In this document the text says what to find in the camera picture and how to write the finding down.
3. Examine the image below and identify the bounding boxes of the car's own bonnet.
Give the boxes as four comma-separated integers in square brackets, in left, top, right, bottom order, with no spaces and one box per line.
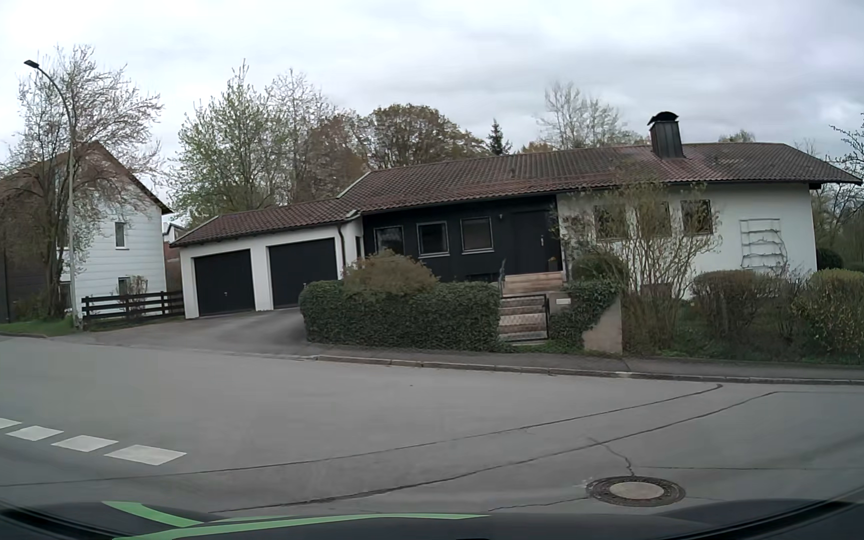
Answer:
[0,480,864,540]

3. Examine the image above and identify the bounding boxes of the low concrete wall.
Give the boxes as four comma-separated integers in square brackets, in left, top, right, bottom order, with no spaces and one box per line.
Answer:
[582,297,624,355]

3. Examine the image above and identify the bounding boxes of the grey asphalt road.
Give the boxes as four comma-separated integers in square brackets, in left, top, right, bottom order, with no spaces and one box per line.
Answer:
[0,330,864,519]

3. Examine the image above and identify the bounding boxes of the grey lamp post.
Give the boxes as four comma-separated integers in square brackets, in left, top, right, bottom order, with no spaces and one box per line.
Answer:
[24,59,81,330]

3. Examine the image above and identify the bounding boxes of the dark green clipped hedge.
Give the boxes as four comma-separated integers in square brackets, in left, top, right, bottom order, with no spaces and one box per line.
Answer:
[298,279,504,354]

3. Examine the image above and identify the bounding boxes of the white and brown house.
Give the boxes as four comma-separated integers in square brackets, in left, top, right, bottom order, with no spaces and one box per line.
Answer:
[0,141,174,326]

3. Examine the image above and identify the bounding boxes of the grass verge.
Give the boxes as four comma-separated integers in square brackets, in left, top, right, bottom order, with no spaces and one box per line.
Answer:
[0,318,81,339]

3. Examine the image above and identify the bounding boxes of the road markings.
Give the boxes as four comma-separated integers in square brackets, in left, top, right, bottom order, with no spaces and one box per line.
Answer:
[0,417,188,467]

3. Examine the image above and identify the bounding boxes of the white house with brown roof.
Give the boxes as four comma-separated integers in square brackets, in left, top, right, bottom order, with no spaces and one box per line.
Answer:
[170,111,864,321]

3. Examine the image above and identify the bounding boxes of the row of bushes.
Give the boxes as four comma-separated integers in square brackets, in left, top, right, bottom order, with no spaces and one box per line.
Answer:
[623,266,864,361]

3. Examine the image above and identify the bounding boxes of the dark wooden fence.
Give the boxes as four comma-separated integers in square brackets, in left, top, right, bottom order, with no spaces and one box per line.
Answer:
[81,291,186,327]

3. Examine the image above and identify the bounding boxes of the stone steps with railing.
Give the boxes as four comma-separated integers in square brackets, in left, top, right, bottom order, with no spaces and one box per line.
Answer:
[496,259,568,348]

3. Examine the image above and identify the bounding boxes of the bare leafless shrub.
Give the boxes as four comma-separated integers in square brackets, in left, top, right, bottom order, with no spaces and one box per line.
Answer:
[555,176,724,350]

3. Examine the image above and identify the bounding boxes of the asphalt driveway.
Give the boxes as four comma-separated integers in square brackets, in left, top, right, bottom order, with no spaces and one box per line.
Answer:
[57,307,313,355]

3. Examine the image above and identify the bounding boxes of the group of tall trees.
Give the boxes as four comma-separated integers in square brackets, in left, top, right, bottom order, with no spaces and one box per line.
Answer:
[168,63,651,226]

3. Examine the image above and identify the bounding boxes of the grey pavement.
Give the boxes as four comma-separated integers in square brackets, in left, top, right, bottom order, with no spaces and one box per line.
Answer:
[237,343,864,387]

